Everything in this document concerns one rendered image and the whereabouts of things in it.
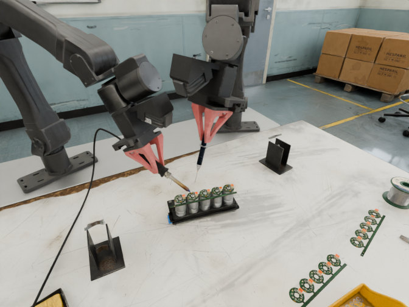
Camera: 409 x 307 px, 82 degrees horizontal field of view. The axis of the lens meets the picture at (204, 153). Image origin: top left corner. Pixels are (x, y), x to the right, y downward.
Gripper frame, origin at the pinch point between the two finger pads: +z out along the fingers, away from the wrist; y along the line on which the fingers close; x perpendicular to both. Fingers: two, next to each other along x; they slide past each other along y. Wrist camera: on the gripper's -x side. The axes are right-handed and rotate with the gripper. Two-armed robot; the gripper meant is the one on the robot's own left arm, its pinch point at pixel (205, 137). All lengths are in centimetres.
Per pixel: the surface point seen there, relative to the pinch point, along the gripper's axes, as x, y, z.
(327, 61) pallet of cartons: 373, -85, -58
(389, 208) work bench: 32.2, 34.5, 8.0
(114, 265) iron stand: -17.2, -1.1, 24.5
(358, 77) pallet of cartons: 365, -36, -44
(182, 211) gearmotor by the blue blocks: -2.8, 0.8, 16.6
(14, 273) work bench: -29.3, -13.4, 29.1
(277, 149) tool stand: 26.2, 6.1, 3.6
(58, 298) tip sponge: -26.3, -1.9, 26.3
